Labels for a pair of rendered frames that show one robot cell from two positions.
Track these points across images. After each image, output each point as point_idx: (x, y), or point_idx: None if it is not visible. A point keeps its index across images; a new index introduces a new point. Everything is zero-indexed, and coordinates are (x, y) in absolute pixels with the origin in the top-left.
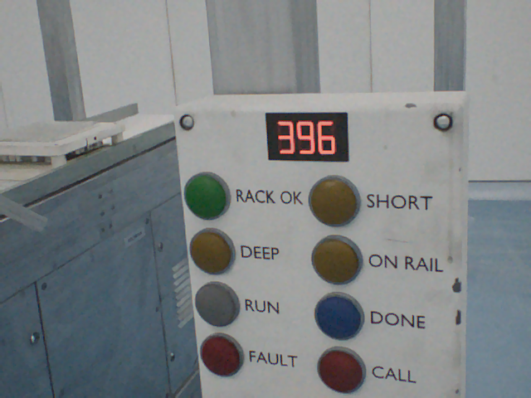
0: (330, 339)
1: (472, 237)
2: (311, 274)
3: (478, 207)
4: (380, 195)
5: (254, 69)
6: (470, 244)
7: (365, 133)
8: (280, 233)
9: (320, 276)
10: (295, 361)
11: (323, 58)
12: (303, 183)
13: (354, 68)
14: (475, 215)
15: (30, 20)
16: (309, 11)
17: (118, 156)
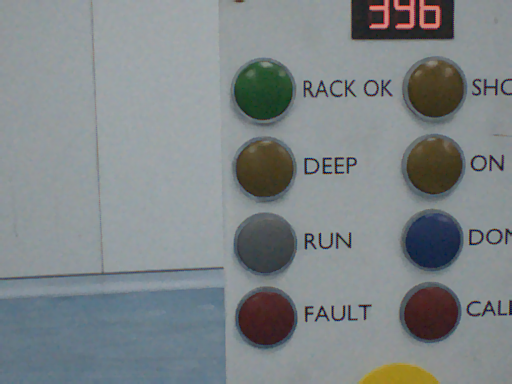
0: (416, 274)
1: (217, 324)
2: (398, 188)
3: (216, 295)
4: (488, 79)
5: None
6: (216, 331)
7: (474, 3)
8: (360, 137)
9: (414, 188)
10: (368, 312)
11: (43, 138)
12: (394, 69)
13: (79, 149)
14: (215, 303)
15: None
16: None
17: None
